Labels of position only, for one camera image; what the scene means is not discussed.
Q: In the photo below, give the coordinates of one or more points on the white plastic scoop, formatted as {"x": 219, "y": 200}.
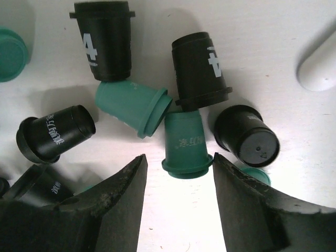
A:
{"x": 316, "y": 68}

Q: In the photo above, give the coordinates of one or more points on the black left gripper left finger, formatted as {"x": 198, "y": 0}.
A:
{"x": 106, "y": 217}

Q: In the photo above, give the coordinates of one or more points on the black coffee capsule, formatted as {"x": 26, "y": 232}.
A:
{"x": 39, "y": 186}
{"x": 199, "y": 78}
{"x": 43, "y": 140}
{"x": 105, "y": 28}
{"x": 241, "y": 131}
{"x": 4, "y": 186}

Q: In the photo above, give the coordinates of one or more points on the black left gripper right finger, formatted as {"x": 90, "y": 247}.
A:
{"x": 256, "y": 217}

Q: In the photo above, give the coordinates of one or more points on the teal coffee capsule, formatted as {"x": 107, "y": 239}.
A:
{"x": 186, "y": 155}
{"x": 258, "y": 174}
{"x": 14, "y": 54}
{"x": 139, "y": 106}

